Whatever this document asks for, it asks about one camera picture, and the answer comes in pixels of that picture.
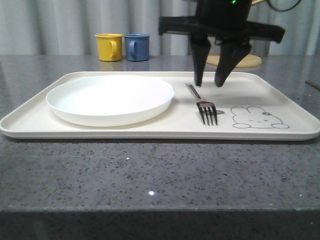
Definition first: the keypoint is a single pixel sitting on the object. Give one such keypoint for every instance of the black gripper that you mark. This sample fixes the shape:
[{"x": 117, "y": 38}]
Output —
[{"x": 198, "y": 28}]

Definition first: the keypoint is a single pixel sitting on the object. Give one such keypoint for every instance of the silver fork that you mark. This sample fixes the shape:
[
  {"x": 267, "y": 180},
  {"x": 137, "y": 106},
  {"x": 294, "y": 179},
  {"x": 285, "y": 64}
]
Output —
[{"x": 207, "y": 110}]

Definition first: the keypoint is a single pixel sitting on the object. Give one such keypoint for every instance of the white round plate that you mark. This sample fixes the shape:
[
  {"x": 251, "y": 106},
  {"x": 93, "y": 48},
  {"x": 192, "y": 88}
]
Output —
[{"x": 110, "y": 100}]

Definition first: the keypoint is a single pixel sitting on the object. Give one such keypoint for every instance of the wooden mug tree stand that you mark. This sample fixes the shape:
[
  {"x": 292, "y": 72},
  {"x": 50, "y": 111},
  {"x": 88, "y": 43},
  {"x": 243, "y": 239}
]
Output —
[{"x": 246, "y": 61}]

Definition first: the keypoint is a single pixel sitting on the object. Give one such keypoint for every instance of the cream rabbit serving tray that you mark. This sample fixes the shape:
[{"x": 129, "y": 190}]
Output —
[{"x": 252, "y": 109}]

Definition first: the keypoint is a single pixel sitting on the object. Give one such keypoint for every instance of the blue enamel mug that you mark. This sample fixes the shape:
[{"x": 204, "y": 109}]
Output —
[{"x": 137, "y": 46}]

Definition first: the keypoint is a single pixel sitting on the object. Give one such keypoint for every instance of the yellow enamel mug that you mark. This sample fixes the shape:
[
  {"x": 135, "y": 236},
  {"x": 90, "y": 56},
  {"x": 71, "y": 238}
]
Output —
[{"x": 109, "y": 46}]

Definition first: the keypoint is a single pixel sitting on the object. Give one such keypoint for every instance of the grey pleated curtain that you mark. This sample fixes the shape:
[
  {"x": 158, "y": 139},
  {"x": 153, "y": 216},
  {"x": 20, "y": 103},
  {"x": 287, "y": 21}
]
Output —
[{"x": 68, "y": 27}]

